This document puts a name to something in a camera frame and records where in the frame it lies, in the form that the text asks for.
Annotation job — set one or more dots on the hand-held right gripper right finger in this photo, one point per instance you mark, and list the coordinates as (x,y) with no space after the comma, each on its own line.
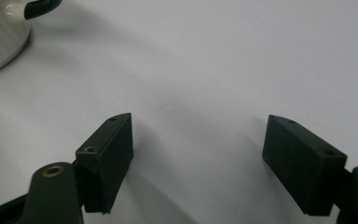
(301,168)

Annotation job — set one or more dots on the white table mat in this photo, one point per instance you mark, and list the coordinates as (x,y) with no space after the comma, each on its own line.
(199,62)

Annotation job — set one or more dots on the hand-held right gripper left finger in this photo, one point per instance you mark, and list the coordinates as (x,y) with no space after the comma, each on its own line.
(108,161)

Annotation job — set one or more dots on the cream ribbed mug black rim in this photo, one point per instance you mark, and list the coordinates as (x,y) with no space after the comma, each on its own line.
(0,40)

